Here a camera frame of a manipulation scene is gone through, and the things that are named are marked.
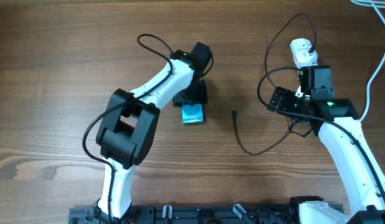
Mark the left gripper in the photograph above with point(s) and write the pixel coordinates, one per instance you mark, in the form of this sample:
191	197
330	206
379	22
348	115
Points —
201	98

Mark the white power strip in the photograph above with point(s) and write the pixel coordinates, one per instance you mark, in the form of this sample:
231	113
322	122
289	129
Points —
300	44

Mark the smartphone with cyan screen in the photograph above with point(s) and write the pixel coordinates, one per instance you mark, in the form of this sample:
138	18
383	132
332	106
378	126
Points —
192	114

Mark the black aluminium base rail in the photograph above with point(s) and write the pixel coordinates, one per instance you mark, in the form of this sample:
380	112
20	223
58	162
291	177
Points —
278	213

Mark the white charger adapter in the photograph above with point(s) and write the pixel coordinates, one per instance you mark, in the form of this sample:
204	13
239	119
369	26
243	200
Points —
303	58

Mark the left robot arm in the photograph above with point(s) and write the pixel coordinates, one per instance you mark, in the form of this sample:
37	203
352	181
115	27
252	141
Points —
126	132

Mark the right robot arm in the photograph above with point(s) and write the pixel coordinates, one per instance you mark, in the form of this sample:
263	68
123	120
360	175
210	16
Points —
336	123

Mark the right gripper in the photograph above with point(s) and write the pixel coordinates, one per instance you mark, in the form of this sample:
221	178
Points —
287	96

